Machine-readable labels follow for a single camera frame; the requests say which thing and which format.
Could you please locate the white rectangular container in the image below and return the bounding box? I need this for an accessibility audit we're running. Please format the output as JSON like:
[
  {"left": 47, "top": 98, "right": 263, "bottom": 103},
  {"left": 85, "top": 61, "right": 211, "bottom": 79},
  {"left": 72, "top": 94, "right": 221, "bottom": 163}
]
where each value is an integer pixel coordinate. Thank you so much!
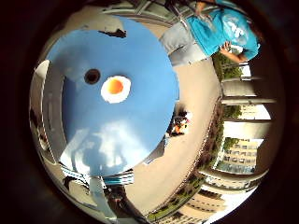
[{"left": 29, "top": 59, "right": 68, "bottom": 164}]

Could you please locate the pile of toys on floor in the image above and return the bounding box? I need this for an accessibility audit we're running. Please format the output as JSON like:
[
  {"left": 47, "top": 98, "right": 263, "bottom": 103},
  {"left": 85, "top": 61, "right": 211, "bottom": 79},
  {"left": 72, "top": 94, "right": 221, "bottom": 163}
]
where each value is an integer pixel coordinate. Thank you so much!
[{"left": 167, "top": 110, "right": 192, "bottom": 137}]

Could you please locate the blue striped table base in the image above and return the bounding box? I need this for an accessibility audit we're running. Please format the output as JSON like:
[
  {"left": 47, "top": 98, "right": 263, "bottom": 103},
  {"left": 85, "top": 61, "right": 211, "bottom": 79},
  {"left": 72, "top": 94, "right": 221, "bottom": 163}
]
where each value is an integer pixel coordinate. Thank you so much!
[{"left": 60, "top": 164, "right": 135, "bottom": 187}]

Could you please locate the fried egg toy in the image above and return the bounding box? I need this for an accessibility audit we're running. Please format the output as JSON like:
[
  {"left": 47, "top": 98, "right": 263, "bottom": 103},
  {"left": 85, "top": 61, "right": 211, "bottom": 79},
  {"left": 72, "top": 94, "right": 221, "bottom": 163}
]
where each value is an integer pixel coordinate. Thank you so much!
[{"left": 100, "top": 75, "right": 132, "bottom": 105}]

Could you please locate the person in teal shirt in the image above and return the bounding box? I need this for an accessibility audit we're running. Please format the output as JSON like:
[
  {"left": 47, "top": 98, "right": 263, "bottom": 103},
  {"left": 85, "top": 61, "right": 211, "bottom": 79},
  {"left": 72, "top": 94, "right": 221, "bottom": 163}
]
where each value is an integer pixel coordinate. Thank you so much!
[{"left": 159, "top": 0, "right": 263, "bottom": 67}]

